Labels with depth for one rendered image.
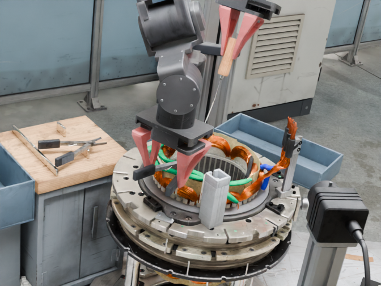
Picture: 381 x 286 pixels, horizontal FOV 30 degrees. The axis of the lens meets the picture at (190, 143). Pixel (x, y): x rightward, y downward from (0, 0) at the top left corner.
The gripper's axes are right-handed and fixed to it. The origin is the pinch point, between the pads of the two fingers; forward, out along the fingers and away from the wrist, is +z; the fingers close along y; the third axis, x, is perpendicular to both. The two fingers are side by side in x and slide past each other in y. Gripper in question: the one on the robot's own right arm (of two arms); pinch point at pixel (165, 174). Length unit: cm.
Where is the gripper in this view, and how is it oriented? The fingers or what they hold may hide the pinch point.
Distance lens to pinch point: 109.1
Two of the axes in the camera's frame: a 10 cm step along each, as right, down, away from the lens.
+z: -1.7, 8.9, 4.3
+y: 8.3, 3.6, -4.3
